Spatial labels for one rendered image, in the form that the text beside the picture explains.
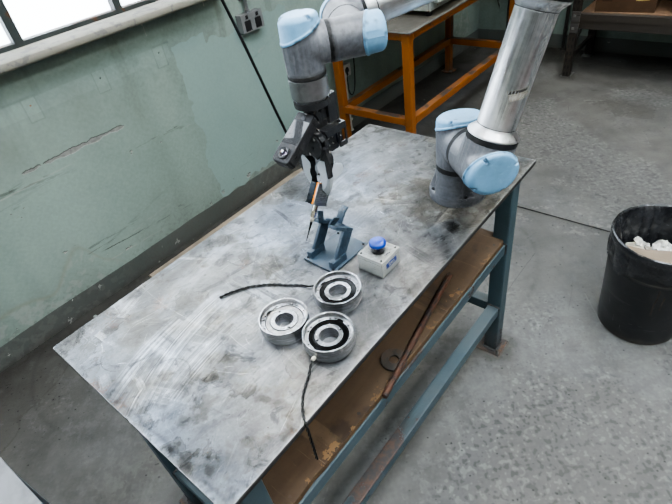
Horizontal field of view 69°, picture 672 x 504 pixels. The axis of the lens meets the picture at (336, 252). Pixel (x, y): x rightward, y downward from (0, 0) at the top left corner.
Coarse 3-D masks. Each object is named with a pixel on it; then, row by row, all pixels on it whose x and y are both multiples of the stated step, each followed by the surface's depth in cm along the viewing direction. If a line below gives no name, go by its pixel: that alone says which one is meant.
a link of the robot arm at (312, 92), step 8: (288, 80) 92; (320, 80) 90; (296, 88) 91; (304, 88) 90; (312, 88) 90; (320, 88) 91; (328, 88) 93; (296, 96) 92; (304, 96) 91; (312, 96) 91; (320, 96) 92; (304, 104) 93
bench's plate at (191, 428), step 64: (384, 128) 169; (384, 192) 138; (192, 256) 127; (256, 256) 124; (448, 256) 114; (128, 320) 112; (192, 320) 109; (256, 320) 106; (384, 320) 101; (128, 384) 97; (192, 384) 95; (256, 384) 93; (320, 384) 91; (192, 448) 85; (256, 448) 83
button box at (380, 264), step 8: (368, 248) 113; (384, 248) 111; (392, 248) 112; (360, 256) 112; (368, 256) 111; (376, 256) 110; (384, 256) 110; (392, 256) 111; (360, 264) 113; (368, 264) 111; (376, 264) 109; (384, 264) 109; (392, 264) 112; (376, 272) 111; (384, 272) 110
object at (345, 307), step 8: (336, 272) 109; (344, 272) 109; (320, 280) 108; (328, 280) 109; (352, 280) 108; (328, 288) 107; (336, 288) 108; (344, 288) 107; (360, 288) 104; (328, 296) 105; (344, 296) 104; (360, 296) 104; (320, 304) 103; (328, 304) 102; (336, 304) 101; (344, 304) 101; (352, 304) 102; (344, 312) 104
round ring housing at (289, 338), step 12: (276, 300) 104; (288, 300) 105; (264, 312) 103; (288, 312) 103; (264, 324) 101; (276, 324) 103; (264, 336) 100; (276, 336) 97; (288, 336) 97; (300, 336) 99
